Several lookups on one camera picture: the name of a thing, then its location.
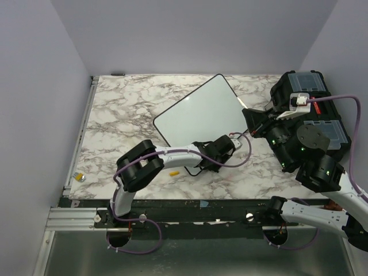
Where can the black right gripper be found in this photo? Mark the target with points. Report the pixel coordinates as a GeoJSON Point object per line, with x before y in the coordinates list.
{"type": "Point", "coordinates": [257, 120]}

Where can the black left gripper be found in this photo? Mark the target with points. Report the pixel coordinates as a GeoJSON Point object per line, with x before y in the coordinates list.
{"type": "Point", "coordinates": [215, 168]}

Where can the white whiteboard marker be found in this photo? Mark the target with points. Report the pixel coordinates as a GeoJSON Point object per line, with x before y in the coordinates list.
{"type": "Point", "coordinates": [242, 103]}

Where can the white whiteboard with black frame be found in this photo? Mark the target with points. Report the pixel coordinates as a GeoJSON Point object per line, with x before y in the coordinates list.
{"type": "Point", "coordinates": [205, 114]}

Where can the yellow marker cap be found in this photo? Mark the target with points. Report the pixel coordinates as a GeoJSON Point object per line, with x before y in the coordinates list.
{"type": "Point", "coordinates": [174, 173]}

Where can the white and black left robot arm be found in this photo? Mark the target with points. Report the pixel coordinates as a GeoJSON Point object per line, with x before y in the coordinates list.
{"type": "Point", "coordinates": [139, 166]}

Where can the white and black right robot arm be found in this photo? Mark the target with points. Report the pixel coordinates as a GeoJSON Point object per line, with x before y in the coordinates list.
{"type": "Point", "coordinates": [305, 151]}

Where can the blue tape piece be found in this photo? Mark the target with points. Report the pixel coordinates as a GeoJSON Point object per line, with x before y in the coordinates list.
{"type": "Point", "coordinates": [204, 204]}

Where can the black plastic toolbox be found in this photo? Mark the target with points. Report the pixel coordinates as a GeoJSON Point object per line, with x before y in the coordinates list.
{"type": "Point", "coordinates": [323, 115]}

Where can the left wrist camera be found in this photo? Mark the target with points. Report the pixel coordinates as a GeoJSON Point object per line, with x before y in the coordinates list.
{"type": "Point", "coordinates": [236, 141]}

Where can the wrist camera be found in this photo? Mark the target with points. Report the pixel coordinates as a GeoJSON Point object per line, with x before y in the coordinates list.
{"type": "Point", "coordinates": [236, 141]}
{"type": "Point", "coordinates": [298, 106]}

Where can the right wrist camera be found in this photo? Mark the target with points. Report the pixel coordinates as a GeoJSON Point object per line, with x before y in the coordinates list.
{"type": "Point", "coordinates": [298, 106]}

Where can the aluminium frame profile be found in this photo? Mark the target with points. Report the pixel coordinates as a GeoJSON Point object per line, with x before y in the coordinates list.
{"type": "Point", "coordinates": [71, 218]}

